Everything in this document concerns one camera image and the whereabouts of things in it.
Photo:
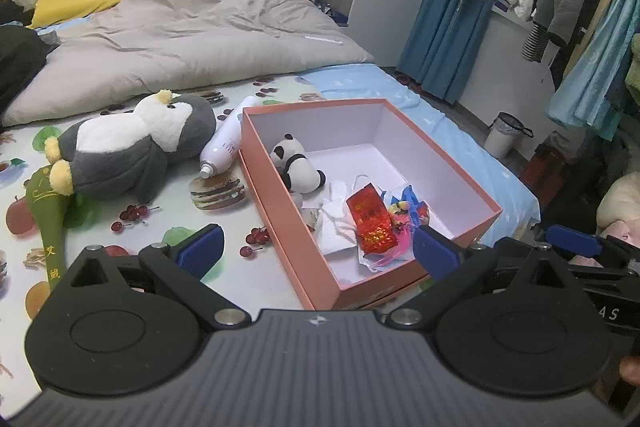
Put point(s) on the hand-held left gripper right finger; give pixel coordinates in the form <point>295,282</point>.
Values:
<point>437,252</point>

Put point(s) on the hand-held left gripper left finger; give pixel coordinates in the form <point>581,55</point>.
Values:
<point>200,252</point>

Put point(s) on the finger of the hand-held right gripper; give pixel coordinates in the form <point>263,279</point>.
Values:
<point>572,241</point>

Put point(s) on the pink tassel toy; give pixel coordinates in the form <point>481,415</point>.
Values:
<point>400,209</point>

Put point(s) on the blue and white plastic bag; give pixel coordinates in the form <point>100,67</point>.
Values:
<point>410,197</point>

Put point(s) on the orange cardboard box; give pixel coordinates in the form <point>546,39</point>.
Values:
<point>280,217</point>

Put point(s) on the blue face mask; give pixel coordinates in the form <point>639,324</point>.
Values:
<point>335,222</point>

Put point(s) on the small panda plush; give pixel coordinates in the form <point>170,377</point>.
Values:
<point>300,169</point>

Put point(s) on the person's right hand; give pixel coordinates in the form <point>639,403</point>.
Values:
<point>630,369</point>

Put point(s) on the fruit print plastic mat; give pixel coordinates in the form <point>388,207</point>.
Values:
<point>150,227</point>

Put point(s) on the dark red basket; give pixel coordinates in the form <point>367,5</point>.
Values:
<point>542,164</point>

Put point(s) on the white spray bottle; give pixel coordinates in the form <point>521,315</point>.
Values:
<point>225,147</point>

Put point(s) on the grey penguin plush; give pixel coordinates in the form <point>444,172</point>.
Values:
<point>125,157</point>

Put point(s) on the white trash bin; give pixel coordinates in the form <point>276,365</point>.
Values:
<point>502,137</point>

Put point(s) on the green fabric massage hammer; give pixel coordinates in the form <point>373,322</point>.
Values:
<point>50,217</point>

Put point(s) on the hanging teal garment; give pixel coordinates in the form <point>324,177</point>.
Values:
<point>600,72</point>

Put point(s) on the grey duvet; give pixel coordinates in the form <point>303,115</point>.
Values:
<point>200,37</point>

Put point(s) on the blue curtain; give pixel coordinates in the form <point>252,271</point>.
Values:
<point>440,32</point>

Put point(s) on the black clothing pile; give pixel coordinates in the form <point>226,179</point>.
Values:
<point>20,57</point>

